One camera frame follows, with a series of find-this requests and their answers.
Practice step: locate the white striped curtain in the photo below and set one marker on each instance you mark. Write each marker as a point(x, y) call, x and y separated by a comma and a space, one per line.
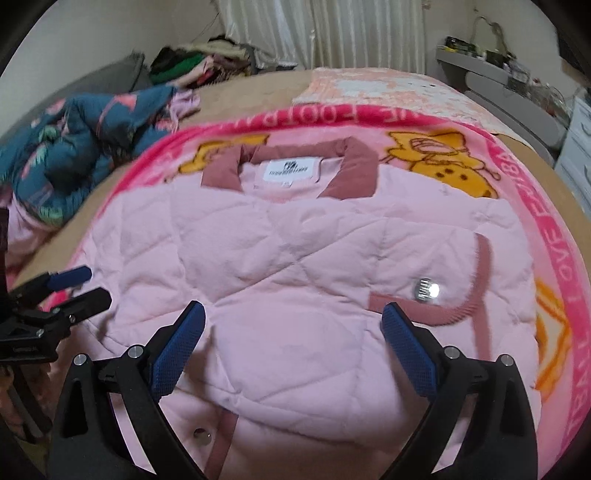
point(351, 32)

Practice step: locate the pink printed blanket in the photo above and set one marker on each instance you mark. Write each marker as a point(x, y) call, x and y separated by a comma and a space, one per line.
point(545, 230)

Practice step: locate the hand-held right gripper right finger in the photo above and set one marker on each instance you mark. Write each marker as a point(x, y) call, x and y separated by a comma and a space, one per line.
point(408, 355)

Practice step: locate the pile of clothes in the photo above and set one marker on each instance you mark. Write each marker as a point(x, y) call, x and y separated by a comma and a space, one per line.
point(207, 60)

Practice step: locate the grey wall shelf desk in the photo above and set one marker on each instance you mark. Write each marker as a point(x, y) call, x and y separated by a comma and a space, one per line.
point(498, 92)

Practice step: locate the grey headboard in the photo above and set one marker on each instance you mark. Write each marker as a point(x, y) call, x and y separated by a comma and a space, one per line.
point(120, 71)

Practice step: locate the pink quilted jacket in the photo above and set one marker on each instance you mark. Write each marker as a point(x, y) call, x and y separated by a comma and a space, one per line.
point(286, 277)

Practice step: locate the clutter of small desk things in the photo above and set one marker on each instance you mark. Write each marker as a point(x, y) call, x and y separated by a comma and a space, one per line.
point(508, 64)

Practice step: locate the white drawer cabinet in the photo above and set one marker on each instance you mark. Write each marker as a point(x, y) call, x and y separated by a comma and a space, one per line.
point(577, 147)

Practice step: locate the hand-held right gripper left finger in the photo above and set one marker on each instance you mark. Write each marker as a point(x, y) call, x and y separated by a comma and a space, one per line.
point(178, 355)

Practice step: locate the pale pink patterned blanket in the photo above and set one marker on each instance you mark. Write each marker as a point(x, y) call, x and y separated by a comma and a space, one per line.
point(378, 92)

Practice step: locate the bed with tan sheet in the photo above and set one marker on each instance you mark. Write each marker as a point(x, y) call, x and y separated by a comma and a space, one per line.
point(258, 92)

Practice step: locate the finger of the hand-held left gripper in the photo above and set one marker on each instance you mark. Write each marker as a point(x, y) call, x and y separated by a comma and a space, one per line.
point(69, 277)
point(78, 307)

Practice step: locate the blue floral duvet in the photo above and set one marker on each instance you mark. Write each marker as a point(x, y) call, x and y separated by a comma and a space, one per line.
point(78, 138)

